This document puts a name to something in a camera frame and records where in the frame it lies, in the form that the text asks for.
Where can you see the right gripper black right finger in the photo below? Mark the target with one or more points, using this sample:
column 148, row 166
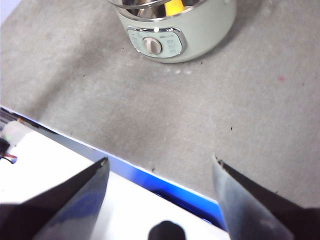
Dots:
column 262, row 215

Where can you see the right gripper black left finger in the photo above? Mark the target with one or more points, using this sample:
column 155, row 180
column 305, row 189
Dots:
column 62, row 212

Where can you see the yellow corn cob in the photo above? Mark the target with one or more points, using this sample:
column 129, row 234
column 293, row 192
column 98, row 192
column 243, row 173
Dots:
column 173, row 7

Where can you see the pale green electric cooking pot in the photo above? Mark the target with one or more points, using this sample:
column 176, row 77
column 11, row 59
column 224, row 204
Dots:
column 200, row 32

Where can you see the white blurred device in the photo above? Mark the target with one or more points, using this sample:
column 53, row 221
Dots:
column 13, row 132

